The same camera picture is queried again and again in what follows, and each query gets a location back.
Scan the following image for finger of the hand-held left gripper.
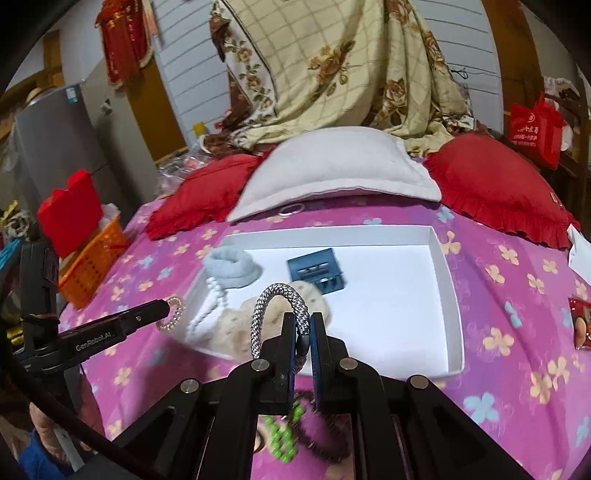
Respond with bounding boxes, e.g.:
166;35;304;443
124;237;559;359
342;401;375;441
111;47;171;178
117;299;171;335

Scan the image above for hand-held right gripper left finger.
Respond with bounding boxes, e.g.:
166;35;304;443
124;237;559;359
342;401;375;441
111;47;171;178
111;313;298;480

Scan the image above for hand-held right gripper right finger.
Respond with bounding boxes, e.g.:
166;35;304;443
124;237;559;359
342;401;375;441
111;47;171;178
310;313;532;480

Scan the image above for gold spiral hair tie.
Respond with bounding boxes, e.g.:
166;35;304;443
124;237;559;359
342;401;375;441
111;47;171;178
156;295;188;332

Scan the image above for silver braided bracelet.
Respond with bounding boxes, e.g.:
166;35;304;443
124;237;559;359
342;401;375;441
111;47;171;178
250;282;311;374

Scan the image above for white shallow tray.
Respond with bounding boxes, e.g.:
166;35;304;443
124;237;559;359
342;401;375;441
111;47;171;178
185;224;465;379

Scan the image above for green bead bracelet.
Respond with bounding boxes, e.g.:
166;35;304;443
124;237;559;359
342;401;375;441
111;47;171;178
265;399;303;462

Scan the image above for dark brown bead bracelet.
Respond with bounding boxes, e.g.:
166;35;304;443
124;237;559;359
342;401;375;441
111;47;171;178
295;401;354;462

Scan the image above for beige dotted scrunchie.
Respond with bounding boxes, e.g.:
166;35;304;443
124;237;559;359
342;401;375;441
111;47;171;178
217;280;333;363

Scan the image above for orange plastic basket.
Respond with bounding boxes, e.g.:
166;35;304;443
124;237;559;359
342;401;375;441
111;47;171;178
58;217;130;310

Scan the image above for blue hair clip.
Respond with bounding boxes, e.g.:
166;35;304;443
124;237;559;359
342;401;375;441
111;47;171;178
286;248;347;295

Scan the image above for red box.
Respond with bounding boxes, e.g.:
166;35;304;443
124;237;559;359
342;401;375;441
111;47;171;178
37;169;105;259

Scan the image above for grey-blue scrunchie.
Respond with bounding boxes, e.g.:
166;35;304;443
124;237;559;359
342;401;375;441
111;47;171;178
203;247;259;289

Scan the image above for red ruffled pillow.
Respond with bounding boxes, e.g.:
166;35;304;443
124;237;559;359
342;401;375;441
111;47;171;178
422;134;580;250
145;154;266;241

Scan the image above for clear plastic bags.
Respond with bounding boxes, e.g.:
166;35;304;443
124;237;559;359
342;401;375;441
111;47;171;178
157;148;208;195

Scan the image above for grey refrigerator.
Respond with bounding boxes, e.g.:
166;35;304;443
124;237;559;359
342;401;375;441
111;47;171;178
14;85;125;217

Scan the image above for white pillow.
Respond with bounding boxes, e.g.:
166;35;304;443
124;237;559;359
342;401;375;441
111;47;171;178
226;126;443;223

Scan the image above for red snack packet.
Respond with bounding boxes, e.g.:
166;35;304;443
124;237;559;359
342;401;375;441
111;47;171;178
569;295;591;352

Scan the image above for cream floral blanket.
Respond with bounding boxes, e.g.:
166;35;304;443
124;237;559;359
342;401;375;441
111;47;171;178
203;0;474;155

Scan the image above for white folded paper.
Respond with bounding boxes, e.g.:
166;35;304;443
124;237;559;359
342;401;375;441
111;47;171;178
567;224;591;273

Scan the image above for red shopping bag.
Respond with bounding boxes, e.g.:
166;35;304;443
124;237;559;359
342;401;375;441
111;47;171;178
508;92;565;171

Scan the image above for white pearl bead bracelet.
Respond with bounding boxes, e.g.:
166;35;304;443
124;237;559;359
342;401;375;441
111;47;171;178
186;276;229;344

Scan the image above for red fringed wall hanging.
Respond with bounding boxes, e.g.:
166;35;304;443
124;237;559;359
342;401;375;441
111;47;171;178
95;0;153;90

